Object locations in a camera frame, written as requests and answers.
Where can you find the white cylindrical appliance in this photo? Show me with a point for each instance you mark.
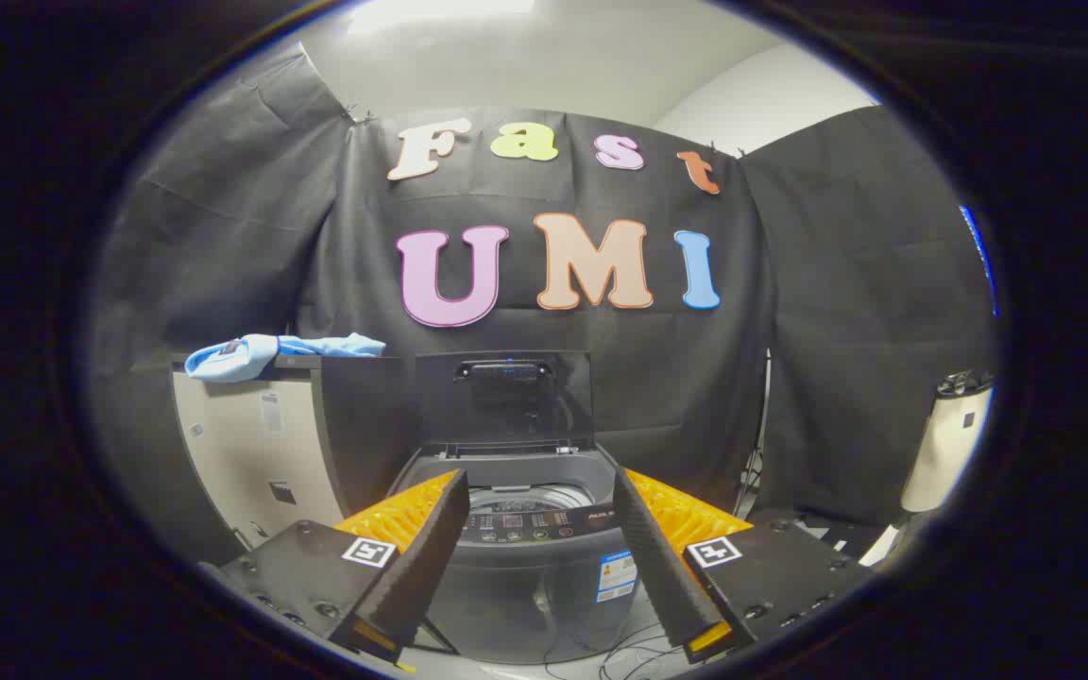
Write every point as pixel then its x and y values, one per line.
pixel 945 444

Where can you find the black backdrop cloth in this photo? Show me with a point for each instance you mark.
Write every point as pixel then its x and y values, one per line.
pixel 657 378

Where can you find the grey washing machine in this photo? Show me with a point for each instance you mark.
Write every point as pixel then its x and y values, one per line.
pixel 530 590

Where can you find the light blue garment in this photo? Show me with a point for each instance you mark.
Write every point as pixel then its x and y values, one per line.
pixel 242 359

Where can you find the black floor box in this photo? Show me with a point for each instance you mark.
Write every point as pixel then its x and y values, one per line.
pixel 846 534

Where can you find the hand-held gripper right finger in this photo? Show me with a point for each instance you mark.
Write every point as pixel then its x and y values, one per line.
pixel 662 567

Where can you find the thin white pole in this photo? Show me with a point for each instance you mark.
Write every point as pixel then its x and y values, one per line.
pixel 764 416

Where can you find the beige cabinet with dark top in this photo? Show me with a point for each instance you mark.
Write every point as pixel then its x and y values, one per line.
pixel 251 453

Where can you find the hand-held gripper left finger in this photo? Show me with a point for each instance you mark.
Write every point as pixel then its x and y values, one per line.
pixel 421 557

